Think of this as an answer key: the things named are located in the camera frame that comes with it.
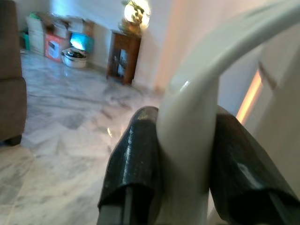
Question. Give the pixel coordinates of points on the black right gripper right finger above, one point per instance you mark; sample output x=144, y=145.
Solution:
x=236, y=164

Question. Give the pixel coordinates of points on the green plastic crate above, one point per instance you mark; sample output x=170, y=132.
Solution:
x=24, y=41

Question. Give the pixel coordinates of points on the teal storage box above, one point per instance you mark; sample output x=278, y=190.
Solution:
x=80, y=42

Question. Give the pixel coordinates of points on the small wooden glass-door cabinet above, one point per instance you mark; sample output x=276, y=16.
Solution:
x=126, y=58

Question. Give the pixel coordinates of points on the white plastic basket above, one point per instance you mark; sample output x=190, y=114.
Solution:
x=73, y=59

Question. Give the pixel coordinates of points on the orange and white carton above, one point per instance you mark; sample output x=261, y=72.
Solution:
x=53, y=48

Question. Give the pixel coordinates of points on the white woven sack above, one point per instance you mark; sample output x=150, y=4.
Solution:
x=35, y=35

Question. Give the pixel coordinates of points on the brown fabric sofa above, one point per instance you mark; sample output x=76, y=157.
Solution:
x=10, y=70

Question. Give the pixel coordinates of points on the potted plant with brass pot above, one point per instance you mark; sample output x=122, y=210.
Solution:
x=134, y=16

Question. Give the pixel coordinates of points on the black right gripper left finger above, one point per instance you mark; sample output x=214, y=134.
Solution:
x=136, y=152

